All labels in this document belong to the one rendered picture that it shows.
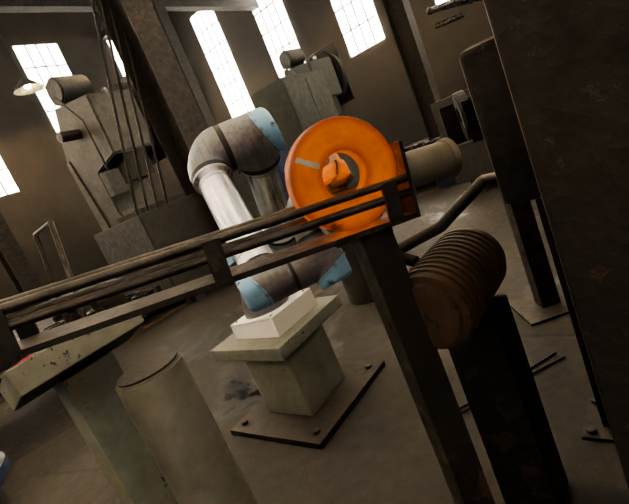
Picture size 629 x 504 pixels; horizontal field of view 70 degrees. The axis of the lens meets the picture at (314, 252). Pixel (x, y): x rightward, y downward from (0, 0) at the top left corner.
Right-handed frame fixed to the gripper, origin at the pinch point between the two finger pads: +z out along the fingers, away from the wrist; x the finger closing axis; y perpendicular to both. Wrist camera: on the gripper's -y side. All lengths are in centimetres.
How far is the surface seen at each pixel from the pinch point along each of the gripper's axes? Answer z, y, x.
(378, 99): -972, 383, 543
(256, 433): -91, -43, -30
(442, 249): -7.8, -16.6, 12.4
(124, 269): 3.8, -1.8, -30.1
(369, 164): 1.7, -1.6, 4.0
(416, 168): 1.6, -4.8, 10.0
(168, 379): -21.9, -15.6, -35.2
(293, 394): -84, -37, -15
